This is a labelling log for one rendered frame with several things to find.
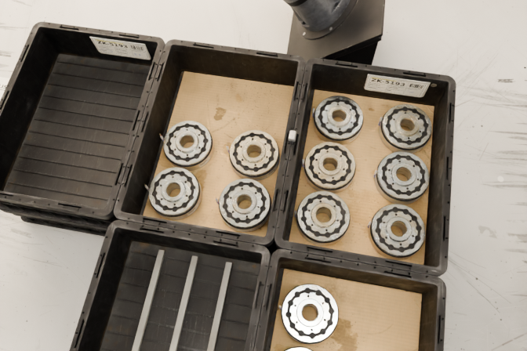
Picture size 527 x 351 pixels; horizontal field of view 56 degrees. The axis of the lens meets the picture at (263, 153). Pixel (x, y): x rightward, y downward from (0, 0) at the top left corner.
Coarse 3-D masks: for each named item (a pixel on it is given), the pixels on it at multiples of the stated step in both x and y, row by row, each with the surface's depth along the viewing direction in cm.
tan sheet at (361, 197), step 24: (360, 96) 109; (312, 120) 108; (336, 120) 107; (432, 120) 106; (312, 144) 105; (360, 144) 105; (360, 168) 103; (312, 192) 101; (360, 192) 101; (360, 216) 99; (360, 240) 97
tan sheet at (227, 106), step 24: (192, 72) 114; (192, 96) 111; (216, 96) 111; (240, 96) 111; (264, 96) 110; (288, 96) 110; (192, 120) 109; (216, 120) 109; (240, 120) 108; (264, 120) 108; (192, 144) 107; (216, 144) 106; (216, 168) 104; (216, 192) 102; (192, 216) 100; (216, 216) 100
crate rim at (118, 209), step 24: (168, 48) 104; (192, 48) 105; (216, 48) 104; (240, 48) 104; (144, 120) 98; (288, 120) 97; (288, 144) 95; (120, 192) 92; (120, 216) 91; (144, 216) 90; (240, 240) 88; (264, 240) 88
